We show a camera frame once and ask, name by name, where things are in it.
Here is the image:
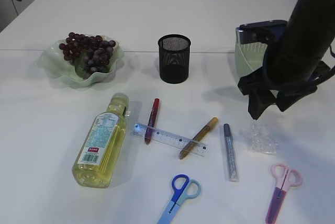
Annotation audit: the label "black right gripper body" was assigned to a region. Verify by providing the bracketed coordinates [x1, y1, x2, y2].
[238, 60, 334, 96]

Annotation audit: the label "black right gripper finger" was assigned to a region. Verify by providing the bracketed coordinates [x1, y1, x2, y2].
[248, 89, 275, 120]
[276, 87, 317, 112]

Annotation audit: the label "clear plastic sheet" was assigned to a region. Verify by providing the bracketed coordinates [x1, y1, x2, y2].
[242, 123, 277, 155]

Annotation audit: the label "pink scissors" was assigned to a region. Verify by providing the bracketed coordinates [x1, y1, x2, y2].
[265, 163, 303, 223]

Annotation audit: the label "red grape bunch with leaf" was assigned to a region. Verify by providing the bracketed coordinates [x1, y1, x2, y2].
[59, 32, 117, 79]

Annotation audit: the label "yellow tea bottle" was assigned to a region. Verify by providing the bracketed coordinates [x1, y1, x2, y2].
[72, 93, 129, 188]

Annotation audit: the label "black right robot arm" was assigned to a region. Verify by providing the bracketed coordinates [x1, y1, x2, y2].
[235, 0, 334, 120]

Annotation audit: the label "green plastic woven basket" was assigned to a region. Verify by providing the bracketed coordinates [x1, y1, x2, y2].
[234, 42, 267, 79]

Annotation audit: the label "gold marker pen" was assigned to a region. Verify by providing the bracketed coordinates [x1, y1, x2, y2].
[178, 117, 218, 160]

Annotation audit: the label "silver glitter pen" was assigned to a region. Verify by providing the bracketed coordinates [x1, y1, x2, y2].
[223, 124, 239, 182]

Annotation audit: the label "black mesh pen cup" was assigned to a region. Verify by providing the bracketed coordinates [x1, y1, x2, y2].
[158, 34, 191, 84]

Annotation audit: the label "red glitter pen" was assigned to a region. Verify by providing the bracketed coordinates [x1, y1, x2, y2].
[144, 98, 160, 145]

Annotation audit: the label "clear plastic ruler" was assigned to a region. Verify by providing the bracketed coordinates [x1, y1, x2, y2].
[130, 123, 208, 156]

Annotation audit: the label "pale green wavy plate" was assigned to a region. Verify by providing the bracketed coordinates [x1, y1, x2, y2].
[37, 36, 124, 87]

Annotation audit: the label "blue scissors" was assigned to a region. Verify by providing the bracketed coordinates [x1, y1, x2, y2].
[158, 174, 202, 224]

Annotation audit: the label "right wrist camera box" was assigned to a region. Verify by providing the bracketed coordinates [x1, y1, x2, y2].
[236, 19, 287, 44]

